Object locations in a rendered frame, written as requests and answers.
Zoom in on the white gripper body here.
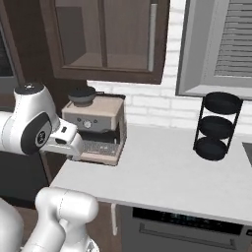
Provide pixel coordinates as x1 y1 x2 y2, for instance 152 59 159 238
39 133 84 161

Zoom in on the beige coffee machine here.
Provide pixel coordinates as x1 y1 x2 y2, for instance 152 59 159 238
61 86 128 166

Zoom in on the dark wood cupboard door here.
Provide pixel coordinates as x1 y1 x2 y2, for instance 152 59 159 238
38 0 171 86

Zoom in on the grey dishwasher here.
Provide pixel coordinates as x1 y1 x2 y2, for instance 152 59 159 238
116 204 252 252

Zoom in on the black three-tier stand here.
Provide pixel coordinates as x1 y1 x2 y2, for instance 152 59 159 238
192 91 244 161

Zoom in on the dark sink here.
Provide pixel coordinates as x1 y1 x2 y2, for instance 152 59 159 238
241 142 252 167

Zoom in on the grey window with blinds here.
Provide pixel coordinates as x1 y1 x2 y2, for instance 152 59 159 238
175 0 252 100

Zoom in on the white base cupboard handle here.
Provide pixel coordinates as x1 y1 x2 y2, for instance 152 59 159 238
110 203 118 237

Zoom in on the white cupboard door handle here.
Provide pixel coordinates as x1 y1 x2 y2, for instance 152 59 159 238
148 2 158 73

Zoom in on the grey dishwasher handle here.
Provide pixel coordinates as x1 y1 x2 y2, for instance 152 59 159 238
139 222 237 251

